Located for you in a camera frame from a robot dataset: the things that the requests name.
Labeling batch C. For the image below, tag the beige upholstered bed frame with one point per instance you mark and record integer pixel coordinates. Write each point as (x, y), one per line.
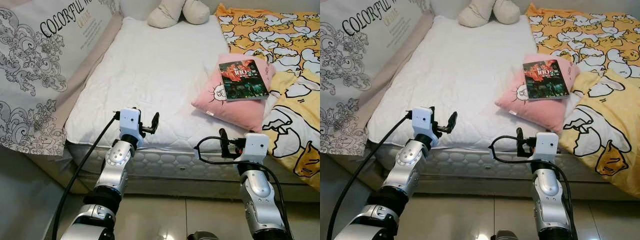
(475, 190)
(175, 192)

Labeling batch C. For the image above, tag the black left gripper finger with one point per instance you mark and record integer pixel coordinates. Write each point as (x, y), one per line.
(154, 122)
(452, 122)

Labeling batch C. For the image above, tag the beige plush toy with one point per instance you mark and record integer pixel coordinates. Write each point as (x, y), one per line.
(167, 15)
(477, 14)

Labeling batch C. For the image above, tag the white quilted mattress pad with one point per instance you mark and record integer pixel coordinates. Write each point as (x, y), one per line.
(450, 75)
(150, 75)

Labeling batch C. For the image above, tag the dark red city cover book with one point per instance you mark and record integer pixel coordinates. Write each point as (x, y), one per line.
(242, 80)
(545, 79)

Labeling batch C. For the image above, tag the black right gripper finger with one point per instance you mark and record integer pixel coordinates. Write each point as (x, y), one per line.
(223, 142)
(520, 142)

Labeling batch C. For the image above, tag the white quilted mattress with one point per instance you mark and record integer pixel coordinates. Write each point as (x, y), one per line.
(465, 162)
(165, 165)

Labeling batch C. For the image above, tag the grey floral printed cushion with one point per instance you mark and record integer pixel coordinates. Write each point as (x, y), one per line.
(360, 65)
(40, 65)

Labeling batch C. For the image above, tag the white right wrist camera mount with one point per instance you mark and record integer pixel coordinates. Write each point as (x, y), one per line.
(547, 146)
(256, 147)

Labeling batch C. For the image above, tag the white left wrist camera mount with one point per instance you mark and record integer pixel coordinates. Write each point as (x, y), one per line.
(421, 122)
(129, 122)

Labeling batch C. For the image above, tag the pink embroidered pillow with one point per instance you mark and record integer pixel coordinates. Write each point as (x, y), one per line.
(537, 112)
(235, 110)

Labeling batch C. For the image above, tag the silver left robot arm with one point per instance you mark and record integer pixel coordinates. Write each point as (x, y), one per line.
(412, 165)
(117, 165)

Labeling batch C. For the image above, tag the yellow cartoon print blanket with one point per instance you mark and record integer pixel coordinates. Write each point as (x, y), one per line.
(280, 40)
(585, 40)

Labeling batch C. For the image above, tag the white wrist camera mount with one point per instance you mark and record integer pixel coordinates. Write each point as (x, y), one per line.
(129, 122)
(421, 122)
(547, 146)
(256, 147)

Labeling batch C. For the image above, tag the dark robot foot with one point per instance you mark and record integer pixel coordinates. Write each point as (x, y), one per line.
(202, 236)
(505, 236)

